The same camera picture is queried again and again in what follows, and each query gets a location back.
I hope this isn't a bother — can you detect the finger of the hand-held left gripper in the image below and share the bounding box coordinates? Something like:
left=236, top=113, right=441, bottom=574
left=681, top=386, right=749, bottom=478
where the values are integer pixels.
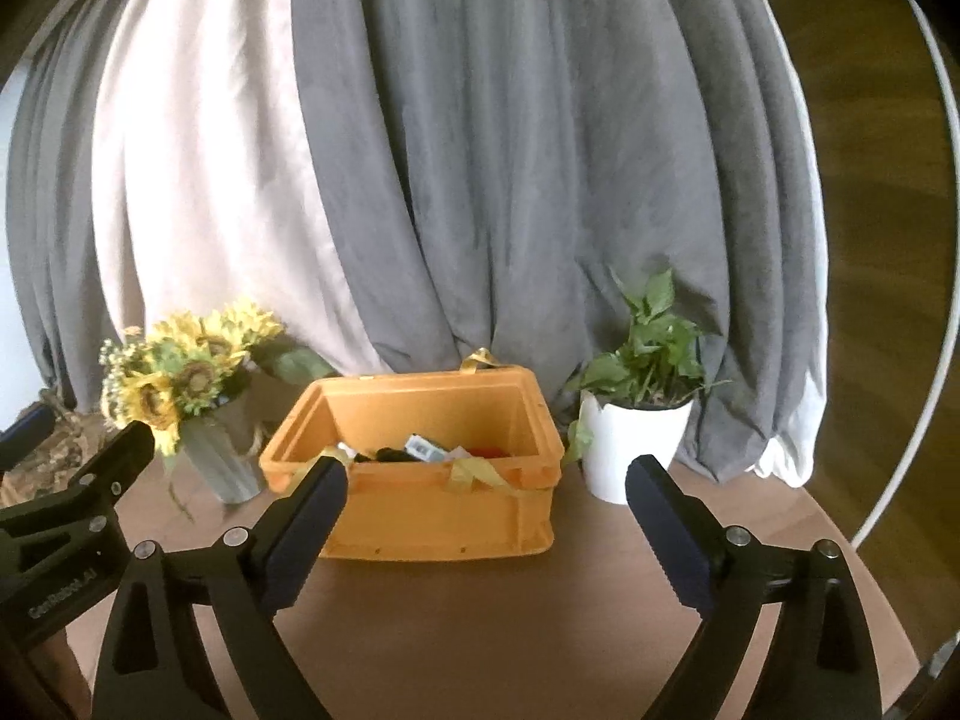
left=0, top=406, right=57, bottom=470
left=0, top=420, right=157, bottom=587

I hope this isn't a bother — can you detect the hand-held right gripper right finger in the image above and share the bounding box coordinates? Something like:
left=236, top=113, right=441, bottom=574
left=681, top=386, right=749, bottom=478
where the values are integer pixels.
left=625, top=454, right=884, bottom=720

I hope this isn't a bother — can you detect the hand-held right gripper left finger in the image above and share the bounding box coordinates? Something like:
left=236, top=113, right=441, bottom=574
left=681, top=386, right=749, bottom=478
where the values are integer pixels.
left=90, top=454, right=350, bottom=720

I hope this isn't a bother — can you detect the orange plastic crate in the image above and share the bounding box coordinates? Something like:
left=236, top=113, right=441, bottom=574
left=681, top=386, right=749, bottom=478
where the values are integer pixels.
left=257, top=349, right=566, bottom=562

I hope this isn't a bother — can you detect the brown patterned cloth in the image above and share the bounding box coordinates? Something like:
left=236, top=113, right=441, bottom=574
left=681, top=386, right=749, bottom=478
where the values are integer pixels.
left=0, top=386, right=121, bottom=507

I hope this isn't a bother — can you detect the white ribbed plant pot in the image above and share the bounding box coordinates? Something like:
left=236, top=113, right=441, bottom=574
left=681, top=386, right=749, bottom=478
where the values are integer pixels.
left=579, top=394, right=695, bottom=506

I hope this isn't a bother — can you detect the grey ribbed vase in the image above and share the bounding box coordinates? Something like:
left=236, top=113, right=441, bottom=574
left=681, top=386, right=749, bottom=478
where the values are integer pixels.
left=180, top=386, right=265, bottom=505

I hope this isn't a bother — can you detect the sunflower bouquet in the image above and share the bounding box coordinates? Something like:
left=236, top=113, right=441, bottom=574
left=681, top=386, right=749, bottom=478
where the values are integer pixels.
left=99, top=298, right=338, bottom=518

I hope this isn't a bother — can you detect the white curtain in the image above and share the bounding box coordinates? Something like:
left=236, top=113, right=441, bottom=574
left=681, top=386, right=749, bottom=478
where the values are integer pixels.
left=750, top=157, right=830, bottom=487

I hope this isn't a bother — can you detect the green leafy plant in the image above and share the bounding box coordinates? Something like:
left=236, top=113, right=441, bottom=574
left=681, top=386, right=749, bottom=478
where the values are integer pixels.
left=562, top=266, right=732, bottom=466

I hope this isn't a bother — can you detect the grey curtain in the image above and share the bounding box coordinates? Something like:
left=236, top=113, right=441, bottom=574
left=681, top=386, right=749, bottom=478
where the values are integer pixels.
left=4, top=15, right=151, bottom=413
left=289, top=0, right=830, bottom=485

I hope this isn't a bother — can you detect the white curved tube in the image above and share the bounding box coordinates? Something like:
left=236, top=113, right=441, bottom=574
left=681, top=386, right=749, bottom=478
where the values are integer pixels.
left=851, top=0, right=960, bottom=550

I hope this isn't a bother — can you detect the beige pink curtain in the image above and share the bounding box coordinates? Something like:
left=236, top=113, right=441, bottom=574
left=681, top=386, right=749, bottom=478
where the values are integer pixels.
left=90, top=0, right=398, bottom=380

